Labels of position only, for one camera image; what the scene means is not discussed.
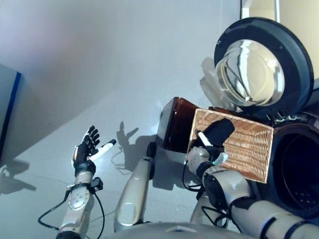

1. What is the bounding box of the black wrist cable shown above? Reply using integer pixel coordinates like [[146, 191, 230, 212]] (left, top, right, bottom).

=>
[[182, 160, 229, 229], [37, 191, 106, 239]]

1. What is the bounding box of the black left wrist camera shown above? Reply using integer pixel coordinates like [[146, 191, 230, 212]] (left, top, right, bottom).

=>
[[90, 177, 104, 192]]

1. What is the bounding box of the rectangular wicker laundry basket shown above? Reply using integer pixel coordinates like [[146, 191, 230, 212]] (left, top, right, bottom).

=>
[[186, 108, 275, 184]]

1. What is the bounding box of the white counter cabinet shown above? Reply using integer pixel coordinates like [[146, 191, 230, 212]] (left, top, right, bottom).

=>
[[239, 0, 319, 78]]

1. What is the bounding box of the grey robot torso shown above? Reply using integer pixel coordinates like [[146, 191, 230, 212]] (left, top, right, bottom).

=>
[[104, 222, 259, 239]]

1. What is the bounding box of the right robot leg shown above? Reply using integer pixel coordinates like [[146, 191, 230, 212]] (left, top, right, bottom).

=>
[[190, 191, 212, 226]]

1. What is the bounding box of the glossy brown stool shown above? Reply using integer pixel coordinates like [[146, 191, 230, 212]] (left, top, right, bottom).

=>
[[156, 97, 250, 153]]

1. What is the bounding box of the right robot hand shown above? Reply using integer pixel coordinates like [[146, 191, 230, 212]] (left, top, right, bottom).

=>
[[191, 130, 229, 167]]

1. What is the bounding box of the black garment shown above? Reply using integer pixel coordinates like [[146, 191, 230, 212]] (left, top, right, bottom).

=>
[[195, 118, 236, 151]]

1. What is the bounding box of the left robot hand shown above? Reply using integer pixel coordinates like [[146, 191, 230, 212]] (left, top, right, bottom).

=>
[[71, 125, 117, 175]]

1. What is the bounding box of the dark grey washing machine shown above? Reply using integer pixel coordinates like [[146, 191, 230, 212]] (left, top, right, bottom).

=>
[[254, 79, 319, 220]]

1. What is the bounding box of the grey cabinet black edge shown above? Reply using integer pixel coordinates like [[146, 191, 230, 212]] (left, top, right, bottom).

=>
[[0, 63, 22, 160]]

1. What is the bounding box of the round glass washer door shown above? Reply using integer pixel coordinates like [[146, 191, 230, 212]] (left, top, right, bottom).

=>
[[198, 16, 315, 116]]

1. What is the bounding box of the white floor cable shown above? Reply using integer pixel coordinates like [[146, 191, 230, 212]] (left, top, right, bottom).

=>
[[111, 148, 132, 173]]

